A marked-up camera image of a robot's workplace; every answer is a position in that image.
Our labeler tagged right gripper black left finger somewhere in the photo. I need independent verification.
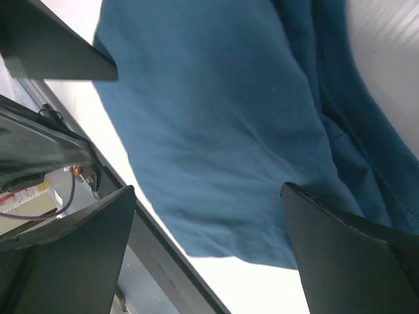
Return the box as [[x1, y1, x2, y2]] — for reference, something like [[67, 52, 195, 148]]
[[1, 186, 136, 314]]

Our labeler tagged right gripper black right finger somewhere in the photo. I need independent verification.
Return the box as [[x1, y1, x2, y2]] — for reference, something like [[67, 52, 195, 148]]
[[282, 183, 418, 313]]

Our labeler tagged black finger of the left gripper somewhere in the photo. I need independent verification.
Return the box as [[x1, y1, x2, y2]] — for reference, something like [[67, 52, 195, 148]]
[[1, 1, 118, 81]]

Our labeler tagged teal blue t shirt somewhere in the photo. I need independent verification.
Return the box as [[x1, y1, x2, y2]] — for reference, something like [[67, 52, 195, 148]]
[[94, 1, 418, 269]]

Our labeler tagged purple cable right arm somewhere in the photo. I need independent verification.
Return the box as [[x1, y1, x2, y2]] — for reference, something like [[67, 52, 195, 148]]
[[0, 173, 78, 220]]

